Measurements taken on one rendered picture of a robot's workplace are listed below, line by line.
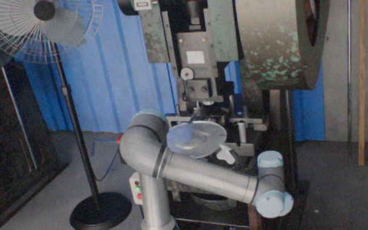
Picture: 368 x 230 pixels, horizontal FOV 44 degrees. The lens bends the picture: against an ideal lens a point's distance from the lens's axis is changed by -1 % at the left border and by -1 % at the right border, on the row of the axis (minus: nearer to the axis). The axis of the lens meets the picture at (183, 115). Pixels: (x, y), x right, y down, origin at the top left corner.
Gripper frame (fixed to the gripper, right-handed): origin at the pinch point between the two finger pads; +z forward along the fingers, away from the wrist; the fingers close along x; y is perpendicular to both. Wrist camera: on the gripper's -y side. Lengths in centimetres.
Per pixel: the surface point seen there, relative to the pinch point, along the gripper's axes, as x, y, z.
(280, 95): 4, -57, 34
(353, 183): 78, -107, 34
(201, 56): -28.5, -15.4, 32.1
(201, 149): 0.1, 1.7, 12.8
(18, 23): -47, 38, 106
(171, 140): -0.1, 6.3, 28.2
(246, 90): -3, -42, 40
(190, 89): -15.8, -8.9, 33.7
